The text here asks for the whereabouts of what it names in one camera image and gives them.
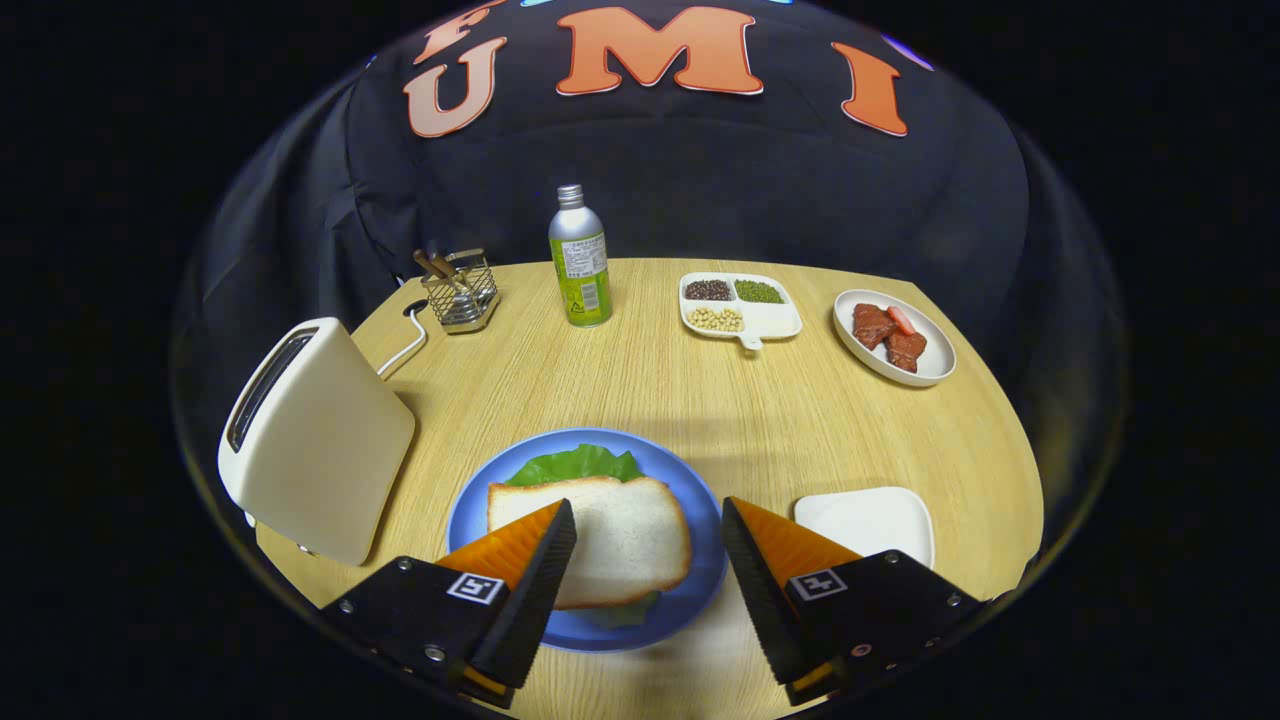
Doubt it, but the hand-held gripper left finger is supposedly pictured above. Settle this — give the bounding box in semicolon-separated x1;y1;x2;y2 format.
320;499;578;709

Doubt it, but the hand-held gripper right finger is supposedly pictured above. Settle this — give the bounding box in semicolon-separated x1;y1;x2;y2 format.
721;496;986;707

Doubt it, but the toasted bread slice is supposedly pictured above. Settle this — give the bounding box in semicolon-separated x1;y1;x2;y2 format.
487;475;693;610

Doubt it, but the green lettuce leaf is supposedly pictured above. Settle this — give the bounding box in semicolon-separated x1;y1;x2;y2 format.
505;443;663;631

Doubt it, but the white square plate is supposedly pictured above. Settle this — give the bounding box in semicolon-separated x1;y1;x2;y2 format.
793;486;936;571

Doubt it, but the blue round plate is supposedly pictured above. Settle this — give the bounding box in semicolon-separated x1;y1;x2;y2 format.
446;428;729;655

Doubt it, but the white toaster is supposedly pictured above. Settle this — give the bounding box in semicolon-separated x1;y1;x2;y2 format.
217;317;417;568

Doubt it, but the white divided dish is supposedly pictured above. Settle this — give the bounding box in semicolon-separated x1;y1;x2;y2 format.
679;271;804;351

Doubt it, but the brown meat piece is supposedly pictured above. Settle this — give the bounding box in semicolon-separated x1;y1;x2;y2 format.
884;330;928;374
852;303;897;351

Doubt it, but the white oval plate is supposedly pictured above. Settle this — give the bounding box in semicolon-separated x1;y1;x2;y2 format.
833;289;958;388

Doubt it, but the silver bottle with green label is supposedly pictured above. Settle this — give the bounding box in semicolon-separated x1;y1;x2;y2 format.
548;184;613;329

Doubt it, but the white power cable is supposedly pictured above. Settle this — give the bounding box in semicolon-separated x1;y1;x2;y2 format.
376;308;429;379

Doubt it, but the wire mesh utensil holder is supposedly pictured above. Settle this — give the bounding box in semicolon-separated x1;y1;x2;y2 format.
421;249;501;335

